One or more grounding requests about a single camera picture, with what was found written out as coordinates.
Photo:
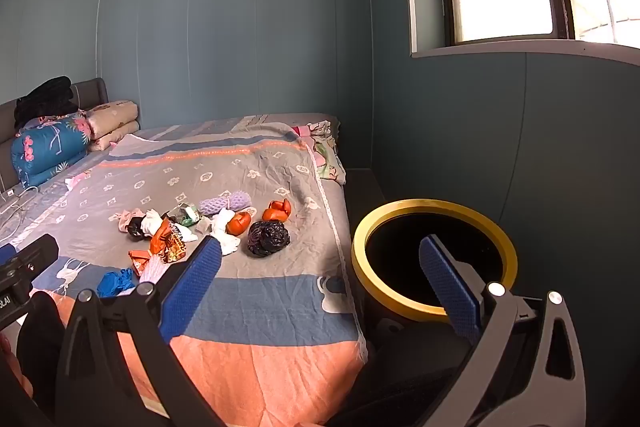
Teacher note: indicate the dark cloth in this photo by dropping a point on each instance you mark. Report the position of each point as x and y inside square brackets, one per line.
[40, 347]

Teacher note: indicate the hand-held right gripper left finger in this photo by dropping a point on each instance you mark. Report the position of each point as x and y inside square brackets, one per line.
[195, 287]

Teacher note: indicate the black clothing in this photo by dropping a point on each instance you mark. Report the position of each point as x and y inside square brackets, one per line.
[47, 99]

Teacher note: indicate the dark bed frame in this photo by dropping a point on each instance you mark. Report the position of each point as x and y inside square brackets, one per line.
[365, 192]

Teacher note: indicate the light patterned bed sheet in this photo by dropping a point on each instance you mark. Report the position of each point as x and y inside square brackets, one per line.
[45, 212]

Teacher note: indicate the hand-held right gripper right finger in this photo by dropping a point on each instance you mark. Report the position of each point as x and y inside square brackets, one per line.
[450, 292]

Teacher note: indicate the orange striped wrapper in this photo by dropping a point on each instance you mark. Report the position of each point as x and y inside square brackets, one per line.
[140, 259]

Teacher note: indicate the silver green wrapper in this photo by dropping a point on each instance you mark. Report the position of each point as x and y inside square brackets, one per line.
[184, 213]

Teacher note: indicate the small black plastic bag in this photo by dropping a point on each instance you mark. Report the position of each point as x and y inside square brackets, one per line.
[134, 228]

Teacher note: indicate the pink tissue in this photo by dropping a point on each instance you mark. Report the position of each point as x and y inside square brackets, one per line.
[127, 217]

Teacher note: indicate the grey printed blanket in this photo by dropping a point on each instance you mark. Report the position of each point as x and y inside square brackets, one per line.
[225, 167]

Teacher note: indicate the pink green floral cloth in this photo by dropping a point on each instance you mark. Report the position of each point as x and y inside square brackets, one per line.
[327, 157]

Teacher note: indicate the blue crumpled cloth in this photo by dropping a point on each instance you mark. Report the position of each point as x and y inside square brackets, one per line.
[115, 283]

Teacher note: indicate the orange snack packet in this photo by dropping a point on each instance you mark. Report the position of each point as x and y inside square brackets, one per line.
[167, 242]

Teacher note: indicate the black trash bin yellow rim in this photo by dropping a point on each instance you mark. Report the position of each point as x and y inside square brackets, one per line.
[360, 257]

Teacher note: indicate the beige folded quilt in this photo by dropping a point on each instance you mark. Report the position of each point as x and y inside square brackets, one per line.
[115, 119]

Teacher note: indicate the grey window sill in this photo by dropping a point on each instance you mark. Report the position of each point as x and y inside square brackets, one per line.
[500, 49]

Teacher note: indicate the blue floral quilt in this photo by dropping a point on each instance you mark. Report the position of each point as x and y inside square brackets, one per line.
[50, 147]

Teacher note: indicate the orange peel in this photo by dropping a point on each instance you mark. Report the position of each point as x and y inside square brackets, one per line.
[277, 212]
[239, 222]

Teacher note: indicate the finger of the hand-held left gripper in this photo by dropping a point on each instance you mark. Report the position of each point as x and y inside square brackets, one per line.
[37, 254]

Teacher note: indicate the grey upholstered headboard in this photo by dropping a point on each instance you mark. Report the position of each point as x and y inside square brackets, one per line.
[95, 92]

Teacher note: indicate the large black plastic bag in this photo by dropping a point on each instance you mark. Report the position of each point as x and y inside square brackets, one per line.
[267, 238]

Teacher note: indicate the purple foam net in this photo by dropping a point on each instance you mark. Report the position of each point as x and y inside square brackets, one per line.
[225, 203]

